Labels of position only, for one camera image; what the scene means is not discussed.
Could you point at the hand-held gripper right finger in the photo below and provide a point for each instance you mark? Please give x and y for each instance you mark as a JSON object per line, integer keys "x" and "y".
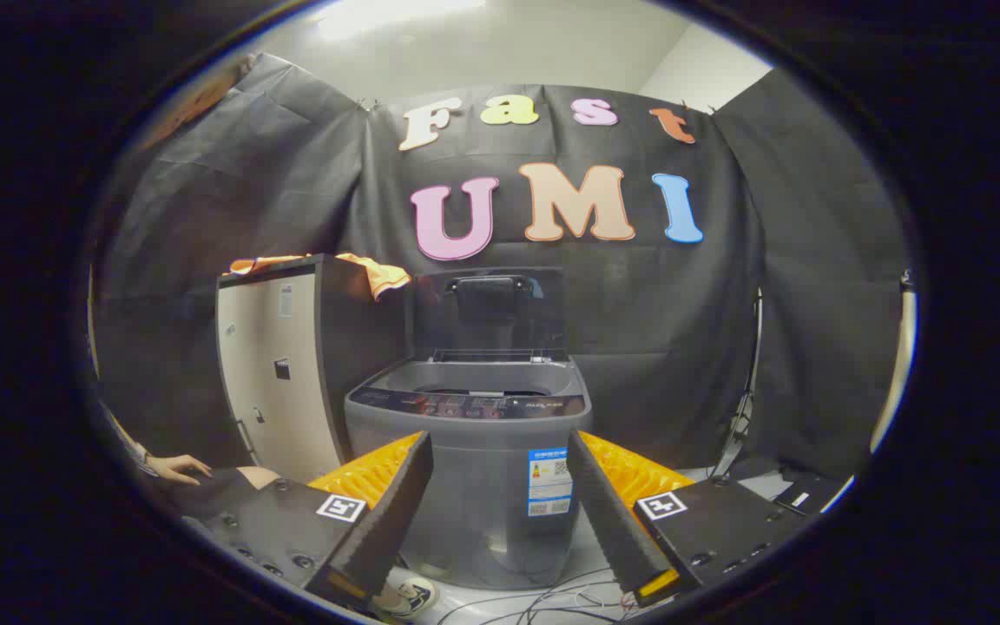
{"x": 608, "y": 512}

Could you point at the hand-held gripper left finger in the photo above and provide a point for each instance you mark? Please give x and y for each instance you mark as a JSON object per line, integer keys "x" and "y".
{"x": 387, "y": 512}

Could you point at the grey washing machine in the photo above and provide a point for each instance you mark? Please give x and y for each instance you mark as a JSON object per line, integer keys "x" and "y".
{"x": 483, "y": 486}

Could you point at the orange garment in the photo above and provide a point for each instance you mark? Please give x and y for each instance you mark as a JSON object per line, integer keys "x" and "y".
{"x": 383, "y": 273}

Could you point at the white sneaker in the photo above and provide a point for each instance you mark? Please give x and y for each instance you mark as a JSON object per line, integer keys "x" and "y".
{"x": 409, "y": 597}

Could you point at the beige door dark cabinet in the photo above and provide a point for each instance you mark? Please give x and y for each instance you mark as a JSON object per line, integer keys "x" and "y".
{"x": 292, "y": 382}

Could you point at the black light stand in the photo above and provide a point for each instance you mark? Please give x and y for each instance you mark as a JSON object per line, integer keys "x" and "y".
{"x": 745, "y": 391}

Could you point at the black floor box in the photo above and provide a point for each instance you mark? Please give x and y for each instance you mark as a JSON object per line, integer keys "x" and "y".
{"x": 799, "y": 495}

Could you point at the black backdrop cloth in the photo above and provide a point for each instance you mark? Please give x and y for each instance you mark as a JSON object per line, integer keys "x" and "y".
{"x": 639, "y": 295}

